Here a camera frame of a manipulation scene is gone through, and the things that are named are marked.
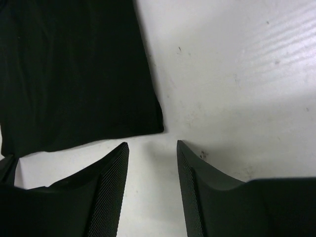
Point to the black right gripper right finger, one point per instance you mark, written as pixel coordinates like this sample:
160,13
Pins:
218,205

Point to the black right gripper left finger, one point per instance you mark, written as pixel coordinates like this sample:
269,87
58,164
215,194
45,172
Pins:
85,204

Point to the black tank top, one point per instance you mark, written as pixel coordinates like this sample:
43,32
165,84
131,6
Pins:
72,72

